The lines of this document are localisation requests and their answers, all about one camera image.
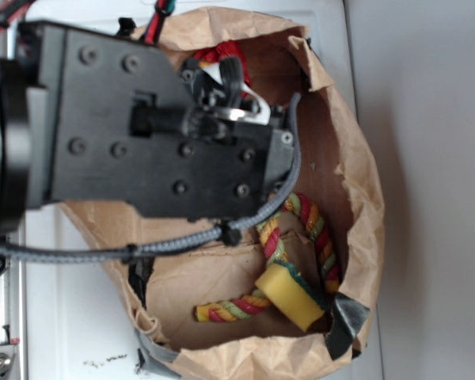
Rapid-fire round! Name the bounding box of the aluminium frame rail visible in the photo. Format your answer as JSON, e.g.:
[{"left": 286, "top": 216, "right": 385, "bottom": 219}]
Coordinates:
[{"left": 0, "top": 0, "right": 28, "bottom": 380}]

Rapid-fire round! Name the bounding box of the brown paper bag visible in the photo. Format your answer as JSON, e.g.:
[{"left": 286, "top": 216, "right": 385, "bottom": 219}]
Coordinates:
[{"left": 103, "top": 6, "right": 385, "bottom": 379}]

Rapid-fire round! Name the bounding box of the red paper ball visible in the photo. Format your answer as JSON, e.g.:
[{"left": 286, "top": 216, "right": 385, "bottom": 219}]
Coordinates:
[{"left": 193, "top": 41, "right": 251, "bottom": 106}]

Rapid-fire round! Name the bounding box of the red cable with black connector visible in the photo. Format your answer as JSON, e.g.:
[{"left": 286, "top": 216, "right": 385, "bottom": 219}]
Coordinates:
[{"left": 140, "top": 0, "right": 176, "bottom": 44}]

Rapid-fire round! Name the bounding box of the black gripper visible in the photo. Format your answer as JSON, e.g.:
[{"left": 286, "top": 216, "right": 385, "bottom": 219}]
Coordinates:
[{"left": 17, "top": 21, "right": 295, "bottom": 220}]

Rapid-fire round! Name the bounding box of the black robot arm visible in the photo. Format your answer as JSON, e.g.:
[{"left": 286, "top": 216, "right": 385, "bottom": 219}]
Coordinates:
[{"left": 0, "top": 21, "right": 296, "bottom": 234}]

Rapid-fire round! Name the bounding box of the yellow sponge with green pad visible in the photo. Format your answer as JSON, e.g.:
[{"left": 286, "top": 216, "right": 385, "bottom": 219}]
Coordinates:
[{"left": 255, "top": 261, "right": 329, "bottom": 332}]

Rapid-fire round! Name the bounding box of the red yellow green twisted rope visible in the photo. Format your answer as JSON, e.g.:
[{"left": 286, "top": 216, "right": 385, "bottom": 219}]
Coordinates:
[{"left": 194, "top": 192, "right": 341, "bottom": 323}]

